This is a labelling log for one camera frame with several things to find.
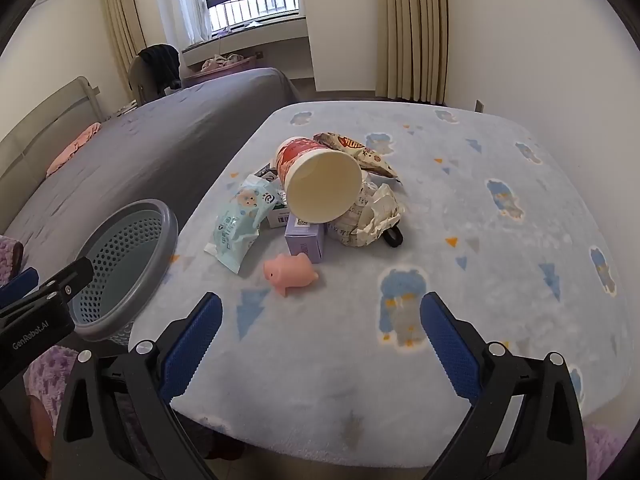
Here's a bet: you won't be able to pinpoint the light blue printed blanket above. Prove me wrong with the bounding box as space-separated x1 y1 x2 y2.
132 101 636 456

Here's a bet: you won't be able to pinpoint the grey bed headboard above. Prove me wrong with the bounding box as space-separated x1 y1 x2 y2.
0 76 101 186

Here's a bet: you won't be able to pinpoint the pink plastic basin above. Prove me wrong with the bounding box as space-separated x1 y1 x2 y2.
182 55 258 86

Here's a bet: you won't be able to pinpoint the pile of pale clothes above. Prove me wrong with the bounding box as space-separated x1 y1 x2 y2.
200 54 251 72

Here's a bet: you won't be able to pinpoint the purple cartoon rabbit box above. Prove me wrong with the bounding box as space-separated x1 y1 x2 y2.
284 212 328 264

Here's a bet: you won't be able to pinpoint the grey bed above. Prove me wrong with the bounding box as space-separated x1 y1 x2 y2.
0 67 301 256

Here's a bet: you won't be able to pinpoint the pink pig toy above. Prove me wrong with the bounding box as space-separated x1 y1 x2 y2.
263 252 320 298

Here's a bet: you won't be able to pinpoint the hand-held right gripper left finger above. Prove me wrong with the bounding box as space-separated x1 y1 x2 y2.
51 291 224 480

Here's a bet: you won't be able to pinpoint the beige chair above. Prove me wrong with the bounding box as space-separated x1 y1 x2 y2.
129 45 181 106

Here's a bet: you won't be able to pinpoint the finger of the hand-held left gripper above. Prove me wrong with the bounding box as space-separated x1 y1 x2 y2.
0 257 95 322
0 266 40 309

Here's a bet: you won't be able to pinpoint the white green small carton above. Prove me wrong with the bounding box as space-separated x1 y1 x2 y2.
265 200 297 231

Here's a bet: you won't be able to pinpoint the wide beige curtain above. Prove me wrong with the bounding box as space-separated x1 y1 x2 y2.
375 0 448 106

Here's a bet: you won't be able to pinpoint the white sheer curtain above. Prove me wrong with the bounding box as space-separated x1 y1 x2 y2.
167 0 213 48

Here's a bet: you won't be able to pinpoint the grey perforated plastic wastebasket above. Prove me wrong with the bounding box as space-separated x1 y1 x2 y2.
67 199 179 346

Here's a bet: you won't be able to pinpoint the black jacket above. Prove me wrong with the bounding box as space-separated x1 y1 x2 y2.
137 44 182 96

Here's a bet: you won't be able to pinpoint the purple fleece garment brown lining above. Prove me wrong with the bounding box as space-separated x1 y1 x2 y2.
0 236 26 286

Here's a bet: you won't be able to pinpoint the red printed paper cup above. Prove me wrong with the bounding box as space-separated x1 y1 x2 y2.
276 136 364 224

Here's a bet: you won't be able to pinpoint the pink cloth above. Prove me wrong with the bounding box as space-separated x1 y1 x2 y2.
46 122 102 177

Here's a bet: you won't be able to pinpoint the narrow beige curtain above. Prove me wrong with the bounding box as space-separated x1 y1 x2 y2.
97 0 148 76

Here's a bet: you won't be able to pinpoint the white window sill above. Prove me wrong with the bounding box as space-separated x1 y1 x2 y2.
181 15 311 68

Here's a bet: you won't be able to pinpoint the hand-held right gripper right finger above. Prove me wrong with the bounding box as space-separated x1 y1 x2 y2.
419 291 587 480

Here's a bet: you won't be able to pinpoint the light blue wet wipes packet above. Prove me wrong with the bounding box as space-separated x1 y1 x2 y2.
204 174 287 275

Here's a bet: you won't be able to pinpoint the printed paper wrapper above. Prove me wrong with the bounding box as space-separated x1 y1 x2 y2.
327 180 386 250

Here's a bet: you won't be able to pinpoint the beige red snack wrapper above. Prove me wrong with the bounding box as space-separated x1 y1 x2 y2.
313 131 401 181

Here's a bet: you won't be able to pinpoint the purple fleece pants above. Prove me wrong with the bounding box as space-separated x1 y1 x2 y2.
22 344 628 480

